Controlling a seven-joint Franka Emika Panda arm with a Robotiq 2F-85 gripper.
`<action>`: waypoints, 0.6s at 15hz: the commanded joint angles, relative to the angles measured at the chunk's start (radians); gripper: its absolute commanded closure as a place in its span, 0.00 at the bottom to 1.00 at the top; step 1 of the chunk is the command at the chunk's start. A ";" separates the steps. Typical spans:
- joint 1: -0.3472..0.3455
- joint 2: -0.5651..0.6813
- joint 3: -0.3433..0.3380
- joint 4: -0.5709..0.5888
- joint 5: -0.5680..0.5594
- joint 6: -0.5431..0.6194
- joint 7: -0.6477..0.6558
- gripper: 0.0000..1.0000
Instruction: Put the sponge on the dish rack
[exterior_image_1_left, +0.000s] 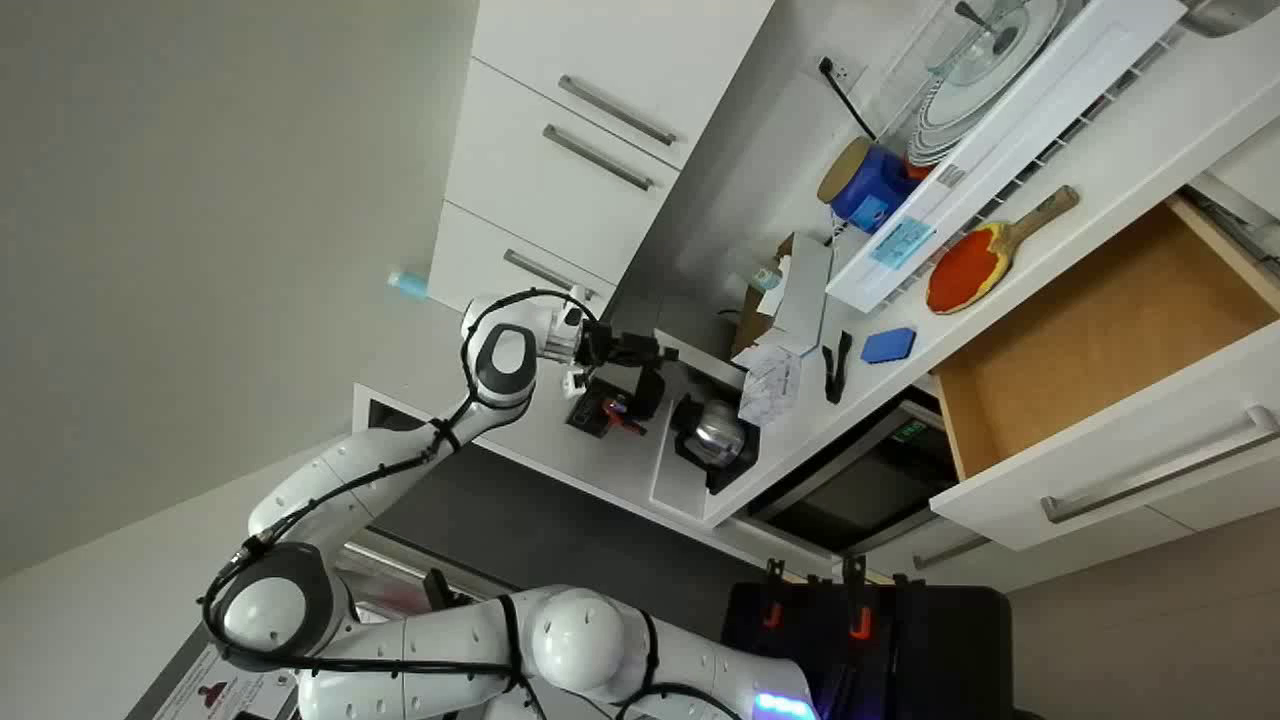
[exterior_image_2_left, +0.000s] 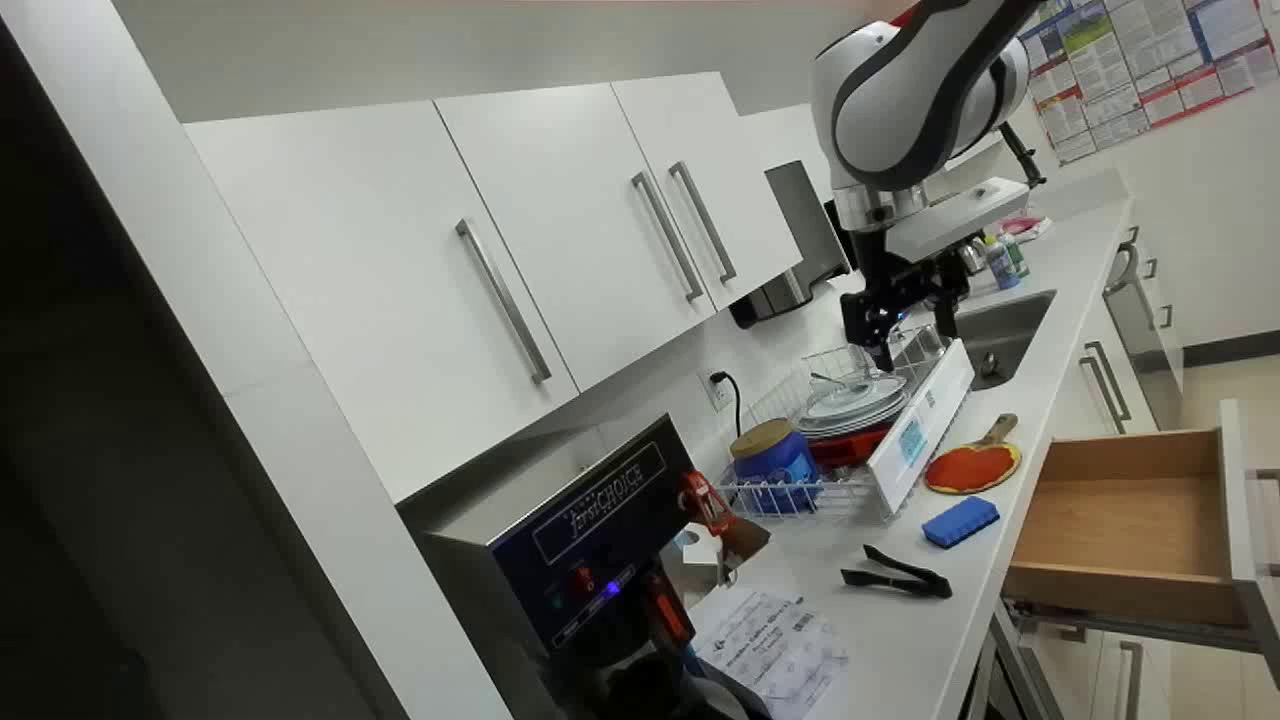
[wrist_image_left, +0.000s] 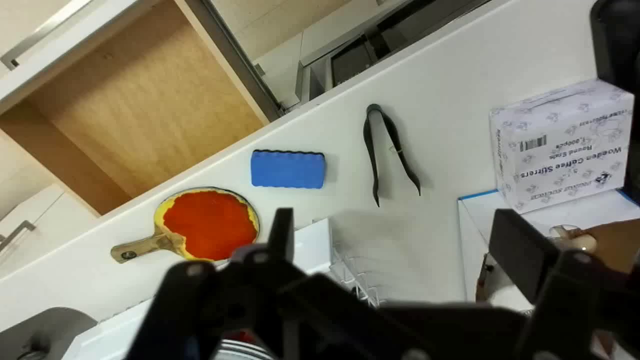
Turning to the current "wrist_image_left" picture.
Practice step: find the tan round board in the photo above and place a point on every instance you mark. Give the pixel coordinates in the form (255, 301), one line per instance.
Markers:
(613, 242)

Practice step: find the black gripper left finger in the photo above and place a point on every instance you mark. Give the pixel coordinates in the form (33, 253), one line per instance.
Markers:
(200, 307)

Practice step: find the black built-in oven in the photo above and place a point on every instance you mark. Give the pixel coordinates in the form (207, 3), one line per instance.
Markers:
(400, 33)

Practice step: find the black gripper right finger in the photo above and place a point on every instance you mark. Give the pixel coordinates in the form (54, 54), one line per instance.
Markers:
(587, 307)

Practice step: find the black tongs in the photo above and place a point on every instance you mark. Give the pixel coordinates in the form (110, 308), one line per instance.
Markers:
(373, 143)

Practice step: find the white closed drawer front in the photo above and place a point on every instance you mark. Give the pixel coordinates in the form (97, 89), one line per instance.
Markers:
(53, 231)

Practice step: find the white dish rack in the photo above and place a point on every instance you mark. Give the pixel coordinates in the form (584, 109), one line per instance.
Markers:
(376, 253)

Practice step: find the grey metal basin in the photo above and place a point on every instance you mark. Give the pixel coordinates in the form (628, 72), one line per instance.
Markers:
(41, 333)

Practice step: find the blue sponge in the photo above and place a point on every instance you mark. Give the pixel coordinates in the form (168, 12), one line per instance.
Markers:
(288, 169)

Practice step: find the open wooden drawer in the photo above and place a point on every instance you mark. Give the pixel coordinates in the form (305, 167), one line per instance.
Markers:
(141, 107)

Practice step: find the black countertop appliance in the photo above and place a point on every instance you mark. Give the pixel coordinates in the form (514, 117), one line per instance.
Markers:
(617, 46)

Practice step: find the white printed cardboard box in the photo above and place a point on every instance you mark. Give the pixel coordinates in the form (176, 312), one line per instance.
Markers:
(563, 143)

